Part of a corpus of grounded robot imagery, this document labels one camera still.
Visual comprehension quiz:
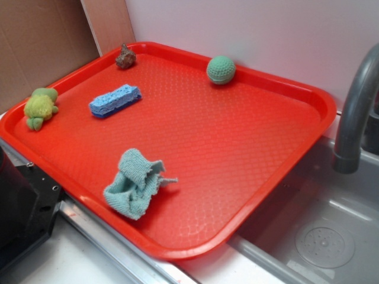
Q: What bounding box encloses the green plush turtle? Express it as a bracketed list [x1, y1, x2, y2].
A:
[24, 88, 59, 131]

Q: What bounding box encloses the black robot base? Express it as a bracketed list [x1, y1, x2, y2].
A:
[1, 150, 63, 273]

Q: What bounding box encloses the red plastic tray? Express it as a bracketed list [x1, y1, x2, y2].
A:
[1, 43, 336, 260]

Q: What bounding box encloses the teal crumpled cloth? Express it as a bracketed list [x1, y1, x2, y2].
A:
[103, 149, 178, 220]

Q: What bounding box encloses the green textured ball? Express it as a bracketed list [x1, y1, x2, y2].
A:
[206, 56, 236, 85]

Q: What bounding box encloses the blue sponge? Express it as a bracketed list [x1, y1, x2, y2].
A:
[89, 84, 142, 118]

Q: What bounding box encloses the brown rock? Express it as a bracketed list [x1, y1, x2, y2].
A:
[115, 44, 137, 69]

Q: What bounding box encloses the grey faucet spout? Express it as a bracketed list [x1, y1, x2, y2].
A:
[332, 44, 378, 174]

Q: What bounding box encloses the grey plastic sink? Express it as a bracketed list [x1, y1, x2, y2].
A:
[177, 124, 378, 283]

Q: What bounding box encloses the brown cardboard panel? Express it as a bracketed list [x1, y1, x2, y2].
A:
[1, 1, 99, 113]

